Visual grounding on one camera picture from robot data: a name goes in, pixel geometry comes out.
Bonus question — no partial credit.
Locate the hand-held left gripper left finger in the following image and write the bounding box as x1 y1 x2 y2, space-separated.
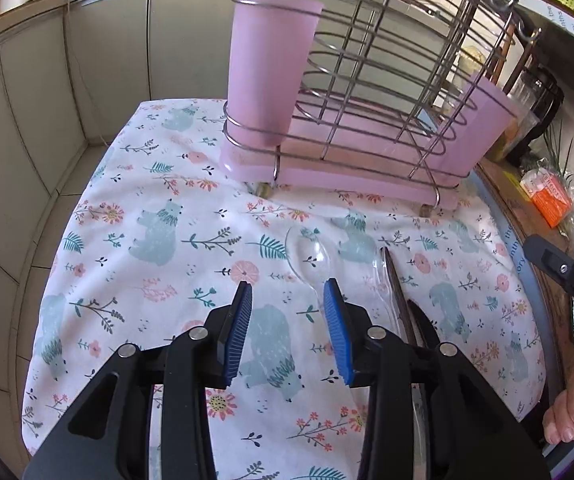
24 281 254 480

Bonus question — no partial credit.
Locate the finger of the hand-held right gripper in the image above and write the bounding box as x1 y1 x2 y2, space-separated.
523 234 574 306

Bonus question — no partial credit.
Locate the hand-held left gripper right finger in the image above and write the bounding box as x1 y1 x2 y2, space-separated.
323 279 552 480

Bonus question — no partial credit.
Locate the clear plastic spoon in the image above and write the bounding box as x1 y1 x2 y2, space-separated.
367 247 406 335
284 225 340 312

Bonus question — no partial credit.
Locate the metal wire utensil rack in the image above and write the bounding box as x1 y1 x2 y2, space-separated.
222 0 542 209

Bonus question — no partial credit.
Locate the pink plastic rack insert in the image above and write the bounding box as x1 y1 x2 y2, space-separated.
219 0 520 211

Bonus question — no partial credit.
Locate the orange packet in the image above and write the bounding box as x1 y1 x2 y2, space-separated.
521 169 573 230

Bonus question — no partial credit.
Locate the clear plastic container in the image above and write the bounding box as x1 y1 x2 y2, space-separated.
459 45 541 162

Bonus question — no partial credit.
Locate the floral printed cloth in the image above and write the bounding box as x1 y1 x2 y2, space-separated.
19 99 548 480

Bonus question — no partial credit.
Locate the black blender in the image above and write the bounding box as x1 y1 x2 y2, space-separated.
504 67 566 169

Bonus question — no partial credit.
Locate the metal shelf rack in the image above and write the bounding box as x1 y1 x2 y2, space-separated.
472 0 574 461

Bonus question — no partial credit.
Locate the napa cabbage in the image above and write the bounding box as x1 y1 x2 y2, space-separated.
459 45 488 72

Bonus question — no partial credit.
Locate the thin beige cord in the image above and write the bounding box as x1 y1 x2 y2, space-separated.
63 0 108 146

